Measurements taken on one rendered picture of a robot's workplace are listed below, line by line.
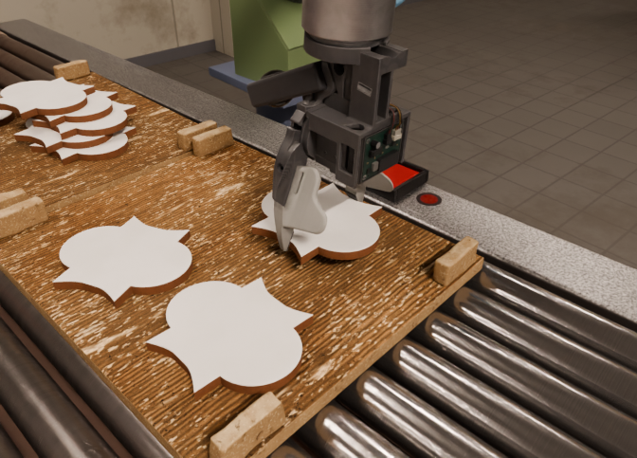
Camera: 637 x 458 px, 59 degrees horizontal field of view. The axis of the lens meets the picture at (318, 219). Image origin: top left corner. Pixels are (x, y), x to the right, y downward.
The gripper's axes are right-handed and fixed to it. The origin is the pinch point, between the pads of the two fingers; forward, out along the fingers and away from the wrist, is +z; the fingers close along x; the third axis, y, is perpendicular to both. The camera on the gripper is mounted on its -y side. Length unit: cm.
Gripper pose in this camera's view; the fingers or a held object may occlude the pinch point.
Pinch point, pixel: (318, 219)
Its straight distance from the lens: 59.7
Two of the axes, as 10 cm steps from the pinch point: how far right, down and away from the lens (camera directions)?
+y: 7.2, 4.3, -5.5
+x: 6.9, -4.0, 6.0
